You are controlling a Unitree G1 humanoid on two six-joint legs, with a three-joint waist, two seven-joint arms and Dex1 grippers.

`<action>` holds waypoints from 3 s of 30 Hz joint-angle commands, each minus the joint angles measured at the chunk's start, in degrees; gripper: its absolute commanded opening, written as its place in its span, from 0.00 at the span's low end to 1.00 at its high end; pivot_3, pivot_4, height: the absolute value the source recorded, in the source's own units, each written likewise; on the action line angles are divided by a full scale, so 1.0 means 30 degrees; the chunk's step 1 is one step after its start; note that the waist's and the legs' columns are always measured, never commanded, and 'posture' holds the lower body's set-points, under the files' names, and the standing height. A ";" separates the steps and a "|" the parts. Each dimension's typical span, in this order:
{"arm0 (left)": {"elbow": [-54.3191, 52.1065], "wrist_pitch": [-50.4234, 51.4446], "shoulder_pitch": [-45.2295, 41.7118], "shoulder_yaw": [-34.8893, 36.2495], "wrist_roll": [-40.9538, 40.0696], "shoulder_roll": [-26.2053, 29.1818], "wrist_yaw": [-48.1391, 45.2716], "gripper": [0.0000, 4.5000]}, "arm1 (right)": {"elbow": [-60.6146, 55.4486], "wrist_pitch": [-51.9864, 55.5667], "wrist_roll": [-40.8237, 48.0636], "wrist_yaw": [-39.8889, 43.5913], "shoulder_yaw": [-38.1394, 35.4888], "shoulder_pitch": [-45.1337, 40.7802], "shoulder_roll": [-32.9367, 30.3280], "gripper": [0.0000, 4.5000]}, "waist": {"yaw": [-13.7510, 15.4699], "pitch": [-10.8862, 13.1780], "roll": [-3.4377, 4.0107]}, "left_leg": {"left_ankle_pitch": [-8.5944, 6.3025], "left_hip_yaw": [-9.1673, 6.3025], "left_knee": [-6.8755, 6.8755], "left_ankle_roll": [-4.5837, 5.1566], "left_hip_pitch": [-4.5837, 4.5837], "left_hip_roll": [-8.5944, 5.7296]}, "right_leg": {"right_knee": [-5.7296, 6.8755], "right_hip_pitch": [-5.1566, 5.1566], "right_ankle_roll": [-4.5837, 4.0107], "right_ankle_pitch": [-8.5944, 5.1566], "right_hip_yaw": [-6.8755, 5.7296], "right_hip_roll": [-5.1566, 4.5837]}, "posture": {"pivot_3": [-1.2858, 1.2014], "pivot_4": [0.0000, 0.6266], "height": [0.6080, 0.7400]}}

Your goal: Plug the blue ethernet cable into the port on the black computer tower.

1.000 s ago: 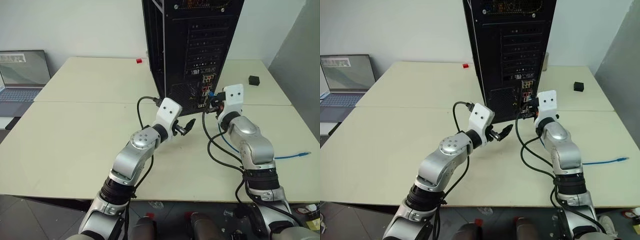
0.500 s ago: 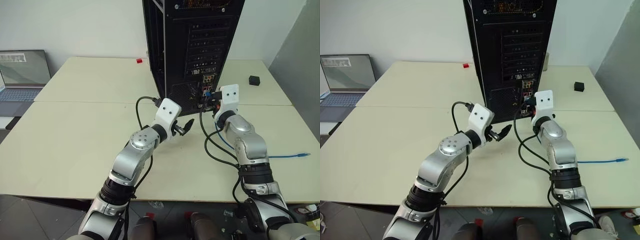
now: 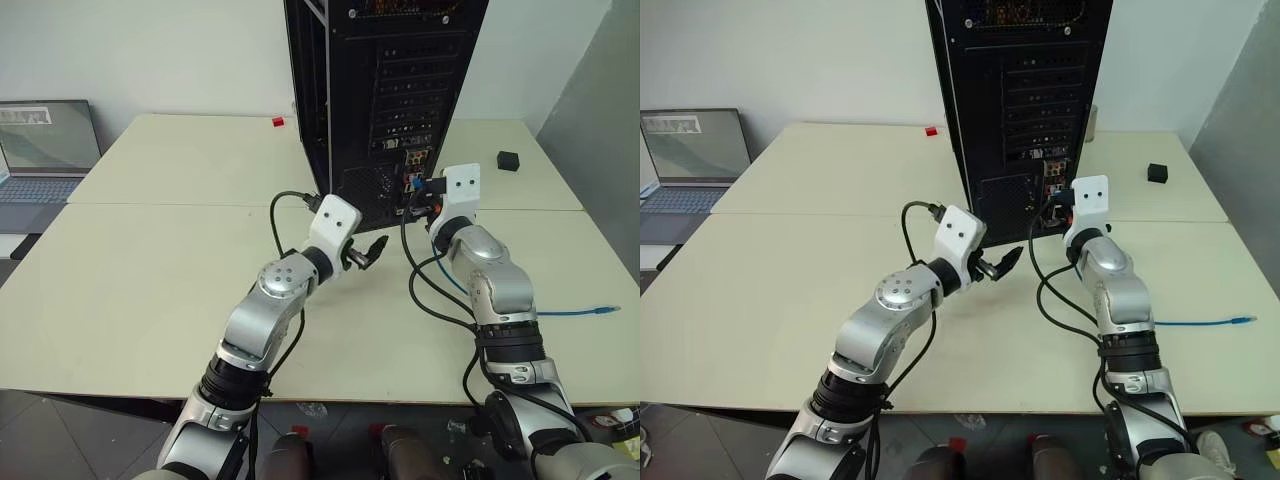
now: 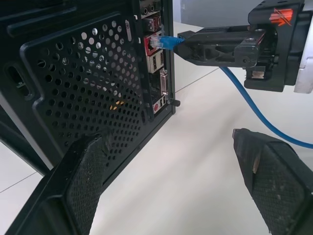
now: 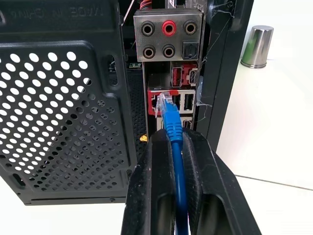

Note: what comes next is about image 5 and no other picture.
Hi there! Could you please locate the stainless steel cup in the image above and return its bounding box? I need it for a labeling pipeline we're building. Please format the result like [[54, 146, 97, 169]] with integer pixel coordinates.
[[241, 25, 274, 70]]

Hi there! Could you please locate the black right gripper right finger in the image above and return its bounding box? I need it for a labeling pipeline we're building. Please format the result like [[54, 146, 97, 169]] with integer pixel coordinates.
[[181, 127, 262, 235]]

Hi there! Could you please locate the blue ethernet cable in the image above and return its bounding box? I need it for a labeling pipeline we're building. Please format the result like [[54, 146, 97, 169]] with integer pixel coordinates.
[[155, 92, 190, 235]]

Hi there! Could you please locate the black computer tower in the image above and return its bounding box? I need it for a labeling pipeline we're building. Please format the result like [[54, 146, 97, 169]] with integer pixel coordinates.
[[0, 0, 255, 206]]

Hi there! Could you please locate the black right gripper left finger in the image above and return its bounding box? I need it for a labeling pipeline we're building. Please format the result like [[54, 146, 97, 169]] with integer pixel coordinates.
[[120, 128, 178, 235]]

